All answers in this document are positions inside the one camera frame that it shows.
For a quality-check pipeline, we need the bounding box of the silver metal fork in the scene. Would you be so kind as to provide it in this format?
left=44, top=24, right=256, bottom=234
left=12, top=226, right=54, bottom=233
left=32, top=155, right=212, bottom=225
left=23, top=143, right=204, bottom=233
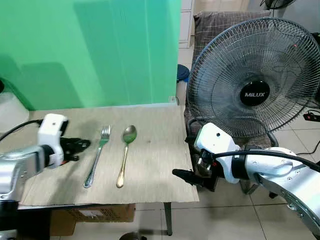
left=83, top=125, right=111, bottom=189

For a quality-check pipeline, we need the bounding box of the beige woven placemat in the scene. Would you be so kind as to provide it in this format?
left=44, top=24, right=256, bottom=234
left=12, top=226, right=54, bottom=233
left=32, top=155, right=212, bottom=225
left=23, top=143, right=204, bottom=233
left=15, top=104, right=200, bottom=207

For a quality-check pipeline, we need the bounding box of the grey metal table leg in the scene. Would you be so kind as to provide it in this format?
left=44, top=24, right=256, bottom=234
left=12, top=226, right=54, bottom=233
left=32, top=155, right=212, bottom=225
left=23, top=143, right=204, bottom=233
left=163, top=201, right=174, bottom=237

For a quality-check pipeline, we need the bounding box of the black power strip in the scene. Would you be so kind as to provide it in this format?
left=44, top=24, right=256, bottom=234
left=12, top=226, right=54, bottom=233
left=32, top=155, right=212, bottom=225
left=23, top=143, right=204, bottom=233
left=303, top=112, right=320, bottom=124

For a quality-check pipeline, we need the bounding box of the brown cardboard box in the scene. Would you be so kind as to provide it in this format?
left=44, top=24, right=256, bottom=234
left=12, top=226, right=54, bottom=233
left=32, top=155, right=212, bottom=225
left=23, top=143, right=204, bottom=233
left=50, top=203, right=136, bottom=237

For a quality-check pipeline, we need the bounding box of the green backdrop screen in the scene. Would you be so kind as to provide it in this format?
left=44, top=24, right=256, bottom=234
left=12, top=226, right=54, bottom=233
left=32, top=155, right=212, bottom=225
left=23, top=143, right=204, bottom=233
left=0, top=0, right=182, bottom=112

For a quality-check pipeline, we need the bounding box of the large grey Milux fan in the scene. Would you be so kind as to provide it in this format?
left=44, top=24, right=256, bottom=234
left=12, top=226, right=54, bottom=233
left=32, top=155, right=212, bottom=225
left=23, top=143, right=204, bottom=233
left=186, top=17, right=320, bottom=140

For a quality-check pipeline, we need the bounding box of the blue round stool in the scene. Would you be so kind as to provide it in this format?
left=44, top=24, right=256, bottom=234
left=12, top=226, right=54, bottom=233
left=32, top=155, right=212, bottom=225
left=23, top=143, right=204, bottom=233
left=177, top=64, right=191, bottom=84

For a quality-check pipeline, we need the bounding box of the small dark fan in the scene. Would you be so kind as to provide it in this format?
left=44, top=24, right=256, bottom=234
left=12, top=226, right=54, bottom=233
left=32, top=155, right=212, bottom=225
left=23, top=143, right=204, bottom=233
left=263, top=0, right=296, bottom=11

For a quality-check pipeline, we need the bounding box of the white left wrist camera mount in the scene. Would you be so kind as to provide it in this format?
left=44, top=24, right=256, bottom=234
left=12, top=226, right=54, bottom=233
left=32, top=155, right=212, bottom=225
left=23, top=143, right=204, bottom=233
left=37, top=113, right=69, bottom=169

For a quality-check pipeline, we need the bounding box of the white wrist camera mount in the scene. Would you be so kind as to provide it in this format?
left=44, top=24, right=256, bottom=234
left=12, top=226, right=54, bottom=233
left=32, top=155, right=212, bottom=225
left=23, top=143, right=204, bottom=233
left=193, top=122, right=242, bottom=184
left=37, top=113, right=69, bottom=169

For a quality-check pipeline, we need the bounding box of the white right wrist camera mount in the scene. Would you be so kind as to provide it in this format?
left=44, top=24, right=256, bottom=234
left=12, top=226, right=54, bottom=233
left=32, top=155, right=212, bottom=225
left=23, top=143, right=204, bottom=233
left=193, top=122, right=242, bottom=184

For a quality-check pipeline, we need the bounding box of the gold handled metal spoon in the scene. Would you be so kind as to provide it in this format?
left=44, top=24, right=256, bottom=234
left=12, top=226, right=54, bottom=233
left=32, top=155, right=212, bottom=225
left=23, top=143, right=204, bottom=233
left=116, top=125, right=138, bottom=189

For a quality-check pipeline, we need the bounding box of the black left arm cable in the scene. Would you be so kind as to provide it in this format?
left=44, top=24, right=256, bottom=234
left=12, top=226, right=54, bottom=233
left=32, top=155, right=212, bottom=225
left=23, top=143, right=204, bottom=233
left=0, top=119, right=44, bottom=142

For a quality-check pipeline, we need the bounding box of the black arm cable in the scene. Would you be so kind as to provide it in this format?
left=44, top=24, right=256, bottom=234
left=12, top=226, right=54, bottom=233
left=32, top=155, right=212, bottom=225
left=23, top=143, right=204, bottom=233
left=214, top=149, right=320, bottom=174
left=0, top=119, right=44, bottom=142

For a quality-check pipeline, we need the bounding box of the black floor cable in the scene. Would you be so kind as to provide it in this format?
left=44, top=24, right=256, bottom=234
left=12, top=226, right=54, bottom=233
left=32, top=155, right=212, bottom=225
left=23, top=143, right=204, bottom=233
left=295, top=140, right=320, bottom=156

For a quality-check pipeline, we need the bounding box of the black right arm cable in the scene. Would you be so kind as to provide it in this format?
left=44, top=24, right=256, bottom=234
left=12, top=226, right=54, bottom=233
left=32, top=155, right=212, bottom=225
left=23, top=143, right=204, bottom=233
left=214, top=149, right=320, bottom=174

